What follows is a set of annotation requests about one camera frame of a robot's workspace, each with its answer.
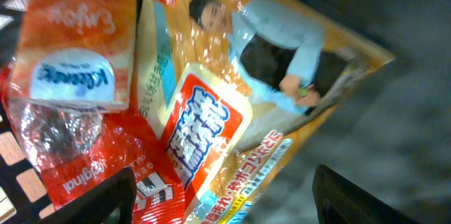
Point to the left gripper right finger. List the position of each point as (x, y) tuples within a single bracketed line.
[(339, 201)]

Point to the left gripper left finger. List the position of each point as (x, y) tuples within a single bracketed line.
[(111, 201)]

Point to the red snack bag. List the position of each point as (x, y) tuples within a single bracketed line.
[(74, 153)]

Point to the yellow wet wipes pack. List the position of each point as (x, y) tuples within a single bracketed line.
[(233, 88)]

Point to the orange Kleenex tissue pack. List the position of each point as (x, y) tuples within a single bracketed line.
[(76, 55)]

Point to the grey plastic mesh basket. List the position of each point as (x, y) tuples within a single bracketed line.
[(22, 210)]

